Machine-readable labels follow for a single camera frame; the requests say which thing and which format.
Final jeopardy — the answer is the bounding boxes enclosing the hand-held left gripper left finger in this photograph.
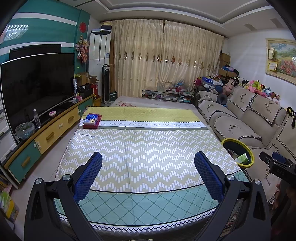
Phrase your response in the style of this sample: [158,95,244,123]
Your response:
[24,152,103,241]

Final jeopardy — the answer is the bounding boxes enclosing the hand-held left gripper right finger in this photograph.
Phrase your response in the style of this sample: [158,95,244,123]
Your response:
[194,151,271,241]

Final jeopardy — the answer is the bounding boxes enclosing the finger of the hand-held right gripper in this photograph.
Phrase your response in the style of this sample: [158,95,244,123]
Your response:
[272,152,289,164]
[259,151,278,168]

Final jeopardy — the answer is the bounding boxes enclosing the green and white carton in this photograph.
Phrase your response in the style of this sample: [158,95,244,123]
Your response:
[236,153,250,165]

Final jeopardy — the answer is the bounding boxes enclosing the yellow rimmed black trash bin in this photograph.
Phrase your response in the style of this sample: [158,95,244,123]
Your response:
[221,138,255,168]

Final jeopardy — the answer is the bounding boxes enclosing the black and yellow plush toy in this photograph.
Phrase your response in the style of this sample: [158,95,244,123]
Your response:
[286,107,296,128]

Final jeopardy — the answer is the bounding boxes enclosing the beige sofa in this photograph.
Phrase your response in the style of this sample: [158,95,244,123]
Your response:
[194,86,296,209]

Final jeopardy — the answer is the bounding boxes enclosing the patterned red rug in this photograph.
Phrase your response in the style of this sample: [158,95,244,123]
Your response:
[220,202,243,241]

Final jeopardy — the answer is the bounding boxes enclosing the red gift box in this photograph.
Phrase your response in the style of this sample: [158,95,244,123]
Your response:
[83,113,102,128]

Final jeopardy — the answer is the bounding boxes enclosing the yellow and teal television stand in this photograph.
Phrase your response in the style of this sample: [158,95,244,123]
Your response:
[3,94,96,183]

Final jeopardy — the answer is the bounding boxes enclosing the pile of plush toys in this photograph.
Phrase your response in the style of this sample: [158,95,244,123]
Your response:
[201,74,281,105]

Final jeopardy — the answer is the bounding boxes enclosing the clear water bottle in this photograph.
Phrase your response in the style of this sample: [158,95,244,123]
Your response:
[33,109,42,128]

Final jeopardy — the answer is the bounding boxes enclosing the glass bowl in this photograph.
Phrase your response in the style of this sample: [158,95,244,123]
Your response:
[16,122,35,139]

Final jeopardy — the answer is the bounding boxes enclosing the stack of colourful books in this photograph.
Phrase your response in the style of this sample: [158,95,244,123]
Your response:
[0,171,20,220]

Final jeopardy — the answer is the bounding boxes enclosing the floral floor mat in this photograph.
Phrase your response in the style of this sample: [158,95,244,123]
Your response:
[111,96,197,110]

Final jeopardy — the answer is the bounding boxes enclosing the white plastic drawer unit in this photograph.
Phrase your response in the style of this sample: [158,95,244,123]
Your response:
[0,109,18,163]

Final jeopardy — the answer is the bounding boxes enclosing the glass low table with books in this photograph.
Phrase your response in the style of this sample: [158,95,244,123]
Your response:
[141,87,195,103]

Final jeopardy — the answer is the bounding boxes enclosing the black tower fan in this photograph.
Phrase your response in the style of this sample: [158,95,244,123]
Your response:
[102,64,111,104]

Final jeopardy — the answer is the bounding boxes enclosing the framed flower painting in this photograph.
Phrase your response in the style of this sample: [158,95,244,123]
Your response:
[265,38,296,78]

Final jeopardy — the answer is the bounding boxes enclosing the open cardboard boxes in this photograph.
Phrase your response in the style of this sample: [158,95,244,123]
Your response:
[74,72,100,88]

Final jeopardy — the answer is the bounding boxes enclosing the large black television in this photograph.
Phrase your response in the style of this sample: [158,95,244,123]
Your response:
[0,53,75,137]

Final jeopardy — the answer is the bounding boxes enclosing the stack of brown cardboard boxes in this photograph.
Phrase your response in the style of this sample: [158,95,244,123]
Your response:
[218,53,232,77]

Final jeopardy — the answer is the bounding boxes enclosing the white standing air conditioner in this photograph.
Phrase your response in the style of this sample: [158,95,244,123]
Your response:
[89,30,112,100]

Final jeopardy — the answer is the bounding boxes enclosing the beige embroidered curtain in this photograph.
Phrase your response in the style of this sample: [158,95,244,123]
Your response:
[109,20,225,93]

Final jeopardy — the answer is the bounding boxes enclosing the hanging flower decoration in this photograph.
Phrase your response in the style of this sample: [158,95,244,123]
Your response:
[76,35,89,63]

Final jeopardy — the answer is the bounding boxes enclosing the black wall-mounted screen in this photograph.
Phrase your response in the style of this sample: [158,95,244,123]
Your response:
[9,44,62,61]

